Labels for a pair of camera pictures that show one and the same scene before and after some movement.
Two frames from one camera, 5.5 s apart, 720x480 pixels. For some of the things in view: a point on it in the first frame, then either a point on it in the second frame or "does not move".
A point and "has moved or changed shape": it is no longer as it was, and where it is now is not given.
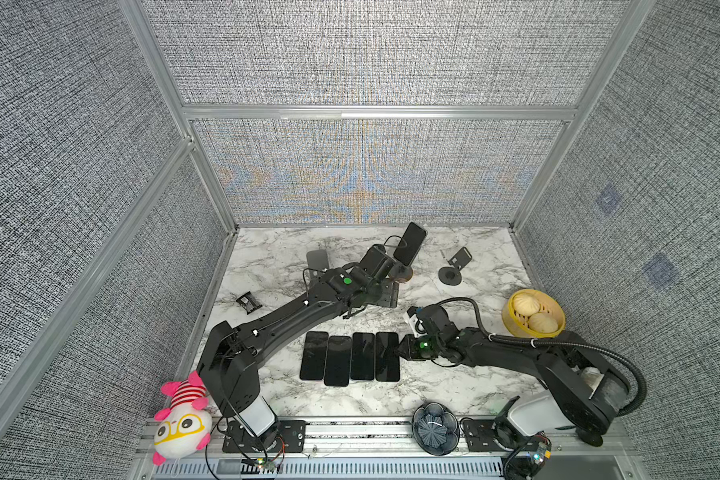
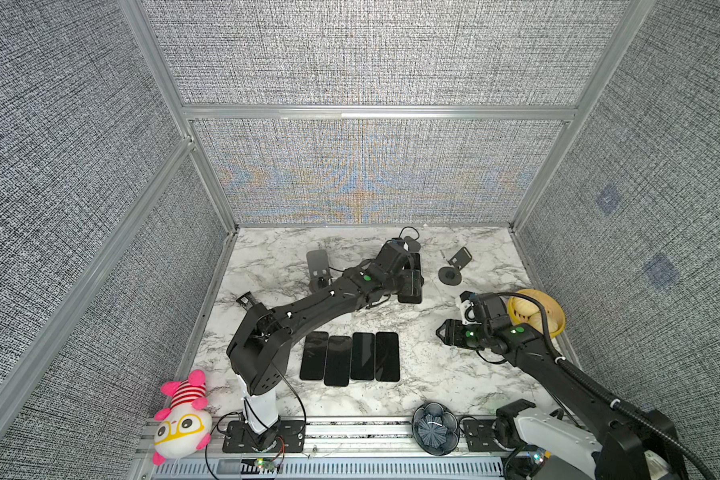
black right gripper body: [422, 348] to [472, 336]
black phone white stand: [387, 361] does not move
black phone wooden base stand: [409, 243] has moved or changed shape
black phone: [363, 355] does not move
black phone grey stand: [337, 361] does not move
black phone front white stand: [314, 355] does not move
